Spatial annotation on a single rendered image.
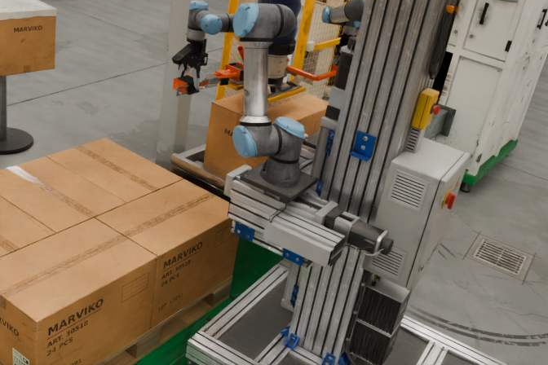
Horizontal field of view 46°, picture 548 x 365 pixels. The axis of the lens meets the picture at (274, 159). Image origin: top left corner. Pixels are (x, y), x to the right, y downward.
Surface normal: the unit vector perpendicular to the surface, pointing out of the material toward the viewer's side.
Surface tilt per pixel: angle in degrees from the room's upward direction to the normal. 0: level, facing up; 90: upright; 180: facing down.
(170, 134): 90
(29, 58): 90
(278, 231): 90
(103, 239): 0
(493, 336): 0
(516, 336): 0
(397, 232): 90
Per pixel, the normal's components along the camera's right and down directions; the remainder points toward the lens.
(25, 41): 0.76, 0.40
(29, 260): 0.17, -0.89
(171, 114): -0.57, 0.26
